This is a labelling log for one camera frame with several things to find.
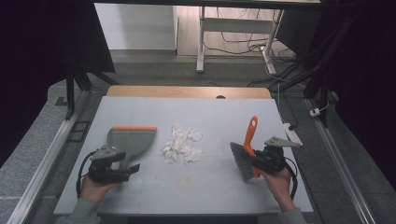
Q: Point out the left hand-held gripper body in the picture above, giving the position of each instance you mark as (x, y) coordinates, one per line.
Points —
(106, 174)

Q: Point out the person's right hand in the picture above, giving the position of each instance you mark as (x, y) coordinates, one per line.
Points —
(278, 186)

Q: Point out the black curtain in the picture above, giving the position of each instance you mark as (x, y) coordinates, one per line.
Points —
(37, 46)
(367, 62)

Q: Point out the small white adapter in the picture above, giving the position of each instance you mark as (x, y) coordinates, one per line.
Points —
(315, 112)

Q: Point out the wooden desk top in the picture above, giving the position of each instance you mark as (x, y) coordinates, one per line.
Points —
(174, 92)

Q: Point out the person's left hand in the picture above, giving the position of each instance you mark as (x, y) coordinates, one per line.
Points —
(95, 188)

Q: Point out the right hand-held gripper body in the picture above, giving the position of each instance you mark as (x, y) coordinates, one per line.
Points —
(274, 160)

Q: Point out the white power strip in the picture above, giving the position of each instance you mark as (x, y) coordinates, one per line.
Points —
(292, 132)

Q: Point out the aluminium rail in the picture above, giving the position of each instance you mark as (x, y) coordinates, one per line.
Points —
(339, 161)
(46, 161)

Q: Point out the black metal stand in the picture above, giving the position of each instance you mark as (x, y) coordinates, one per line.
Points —
(71, 93)
(323, 84)

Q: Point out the black floor bracket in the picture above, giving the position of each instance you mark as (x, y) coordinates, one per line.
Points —
(78, 132)

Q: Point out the pile of white paper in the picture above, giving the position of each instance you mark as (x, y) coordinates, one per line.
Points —
(179, 144)

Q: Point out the grey dustpan with orange edge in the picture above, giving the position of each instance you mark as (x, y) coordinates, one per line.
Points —
(134, 140)

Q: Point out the white desk frame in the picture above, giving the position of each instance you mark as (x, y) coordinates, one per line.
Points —
(236, 25)

